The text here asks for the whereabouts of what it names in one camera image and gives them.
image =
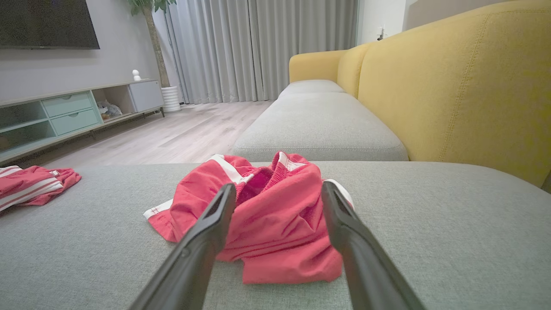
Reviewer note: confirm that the black flat television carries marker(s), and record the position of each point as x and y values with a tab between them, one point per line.
43	21

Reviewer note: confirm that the grey sofa seat cushion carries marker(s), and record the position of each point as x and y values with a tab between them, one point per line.
308	87
318	125

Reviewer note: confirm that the red jersey with white sleeves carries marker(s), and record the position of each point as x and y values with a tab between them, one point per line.
30	185

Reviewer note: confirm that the yellow grey sofa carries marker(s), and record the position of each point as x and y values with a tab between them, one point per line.
430	237

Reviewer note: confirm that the soft toy in cabinet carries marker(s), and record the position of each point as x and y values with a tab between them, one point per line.
108	110

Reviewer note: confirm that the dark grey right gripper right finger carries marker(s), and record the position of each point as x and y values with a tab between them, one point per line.
361	262

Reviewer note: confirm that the white wall socket with plug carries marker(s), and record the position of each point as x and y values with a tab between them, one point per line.
381	33

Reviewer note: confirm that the white ribbed plant pot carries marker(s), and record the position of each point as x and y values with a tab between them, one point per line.
171	99

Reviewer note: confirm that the pale green TV cabinet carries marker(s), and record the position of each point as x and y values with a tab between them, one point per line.
21	114

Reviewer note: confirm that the yellow sofa backrest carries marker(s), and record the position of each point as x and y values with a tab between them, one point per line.
452	86

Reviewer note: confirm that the indoor tree plant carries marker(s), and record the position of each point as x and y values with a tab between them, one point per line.
156	51

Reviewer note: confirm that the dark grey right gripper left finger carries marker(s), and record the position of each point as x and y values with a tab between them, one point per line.
198	254

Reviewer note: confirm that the pale green cabinet drawer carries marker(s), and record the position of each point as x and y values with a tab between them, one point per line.
66	104
75	122

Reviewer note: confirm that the grey cabinet door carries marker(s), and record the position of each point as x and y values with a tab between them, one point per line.
146	95

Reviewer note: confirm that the red garment with white trim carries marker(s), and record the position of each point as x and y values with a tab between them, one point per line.
275	228

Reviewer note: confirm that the small white figurine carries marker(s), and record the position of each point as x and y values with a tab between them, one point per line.
136	75

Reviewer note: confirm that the grey pleated curtain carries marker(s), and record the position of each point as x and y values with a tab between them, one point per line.
258	47

